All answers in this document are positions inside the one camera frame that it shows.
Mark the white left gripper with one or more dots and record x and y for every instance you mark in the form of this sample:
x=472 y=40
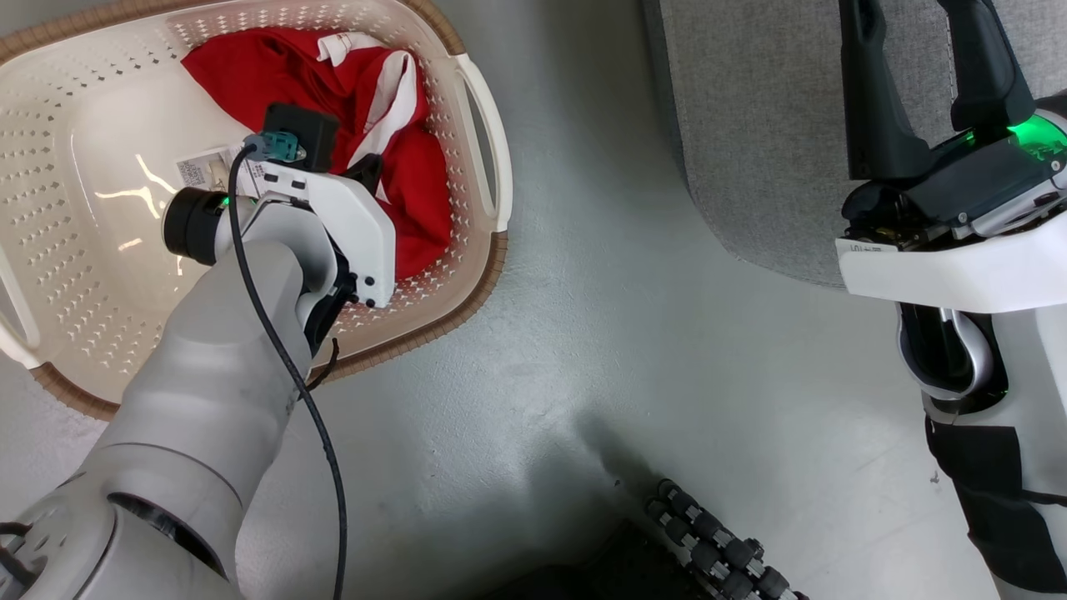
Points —
x=350 y=225

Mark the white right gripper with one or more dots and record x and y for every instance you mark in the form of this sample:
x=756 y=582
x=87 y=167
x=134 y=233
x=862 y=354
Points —
x=984 y=250

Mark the red and white jersey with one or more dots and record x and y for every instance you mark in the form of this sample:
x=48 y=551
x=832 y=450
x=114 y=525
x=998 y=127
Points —
x=275 y=71

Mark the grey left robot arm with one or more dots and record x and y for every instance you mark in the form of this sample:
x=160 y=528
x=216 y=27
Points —
x=192 y=417

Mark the black robot base roller wheel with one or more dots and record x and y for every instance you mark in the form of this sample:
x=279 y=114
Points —
x=717 y=546

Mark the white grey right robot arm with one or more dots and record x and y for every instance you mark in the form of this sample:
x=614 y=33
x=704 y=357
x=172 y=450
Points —
x=1017 y=433

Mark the grey fabric sofa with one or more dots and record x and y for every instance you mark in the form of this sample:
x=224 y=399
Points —
x=767 y=142

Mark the cream plastic laundry basket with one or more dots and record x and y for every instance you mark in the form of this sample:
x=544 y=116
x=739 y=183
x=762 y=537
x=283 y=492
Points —
x=100 y=133

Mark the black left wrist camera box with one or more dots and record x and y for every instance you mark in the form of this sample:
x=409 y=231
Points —
x=304 y=133

